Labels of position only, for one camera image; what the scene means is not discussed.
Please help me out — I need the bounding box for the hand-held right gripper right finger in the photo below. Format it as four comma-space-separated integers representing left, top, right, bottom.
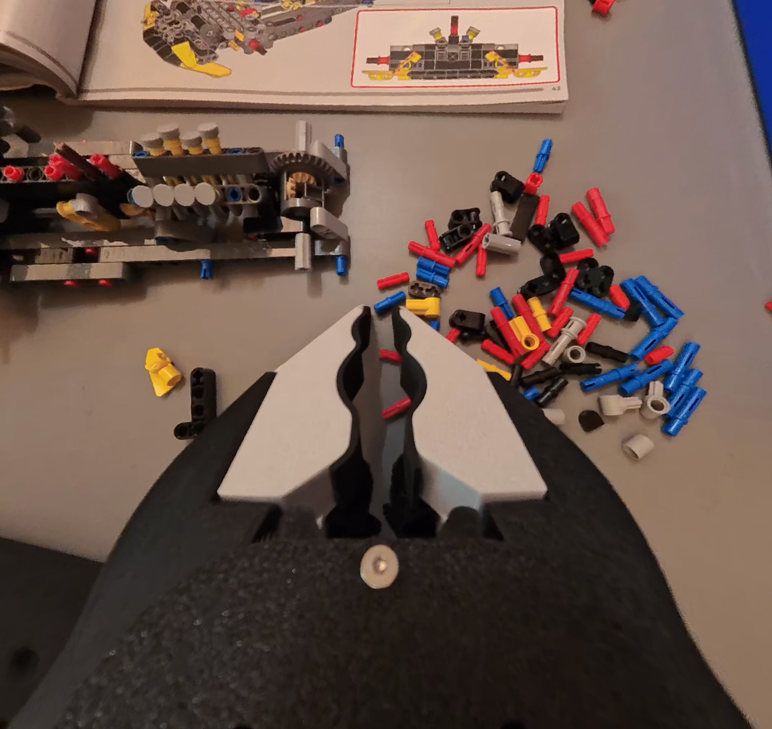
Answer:
392, 306, 548, 525

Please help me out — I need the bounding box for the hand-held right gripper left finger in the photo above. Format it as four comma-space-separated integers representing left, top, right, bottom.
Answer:
217, 306, 372, 528

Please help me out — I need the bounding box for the pile of red blue lego pins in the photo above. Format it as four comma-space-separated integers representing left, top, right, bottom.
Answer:
374, 138, 708, 460

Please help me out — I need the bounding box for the small yellow lego piece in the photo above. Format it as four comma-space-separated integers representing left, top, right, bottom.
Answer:
145, 348, 183, 397

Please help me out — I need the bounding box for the grey black lego chassis assembly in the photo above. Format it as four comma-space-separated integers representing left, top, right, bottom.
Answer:
0, 120, 352, 290

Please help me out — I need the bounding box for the white instruction booklet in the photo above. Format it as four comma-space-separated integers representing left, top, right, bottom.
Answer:
0, 0, 569, 115

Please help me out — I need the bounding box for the black lego angle beam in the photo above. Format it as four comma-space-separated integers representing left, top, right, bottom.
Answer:
174, 367, 217, 440

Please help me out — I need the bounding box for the black perforated armrest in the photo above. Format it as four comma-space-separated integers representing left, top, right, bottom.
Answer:
0, 536, 109, 729

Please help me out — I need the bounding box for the blue plastic bin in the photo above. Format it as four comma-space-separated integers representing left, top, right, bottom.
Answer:
724, 0, 772, 157

